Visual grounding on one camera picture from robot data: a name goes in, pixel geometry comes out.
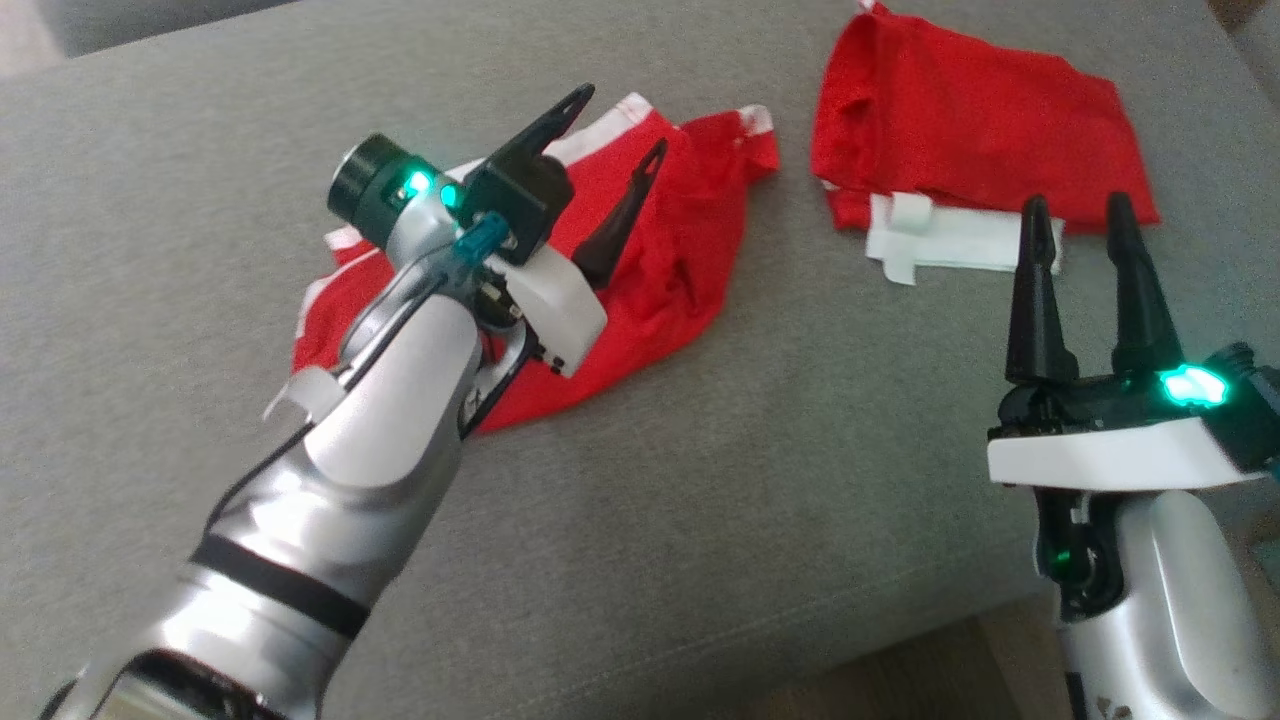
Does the grey sofa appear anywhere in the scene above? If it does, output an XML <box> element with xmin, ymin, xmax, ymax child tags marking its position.
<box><xmin>0</xmin><ymin>0</ymin><xmax>1280</xmax><ymax>720</ymax></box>

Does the red jersey with number 23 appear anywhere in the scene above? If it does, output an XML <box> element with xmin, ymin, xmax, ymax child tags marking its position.
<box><xmin>810</xmin><ymin>0</ymin><xmax>1163</xmax><ymax>288</ymax></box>

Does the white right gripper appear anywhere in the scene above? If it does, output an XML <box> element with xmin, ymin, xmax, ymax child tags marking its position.
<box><xmin>987</xmin><ymin>191</ymin><xmax>1264</xmax><ymax>492</ymax></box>

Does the white cable label tag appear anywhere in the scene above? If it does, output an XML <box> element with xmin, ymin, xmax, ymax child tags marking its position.
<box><xmin>263</xmin><ymin>364</ymin><xmax>343</xmax><ymax>422</ymax></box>

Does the red garment with white trim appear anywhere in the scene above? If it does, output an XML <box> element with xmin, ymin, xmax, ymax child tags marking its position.
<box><xmin>290</xmin><ymin>92</ymin><xmax>781</xmax><ymax>436</ymax></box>

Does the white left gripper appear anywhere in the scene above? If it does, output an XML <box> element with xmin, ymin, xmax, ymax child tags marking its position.
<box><xmin>489</xmin><ymin>84</ymin><xmax>670</xmax><ymax>380</ymax></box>

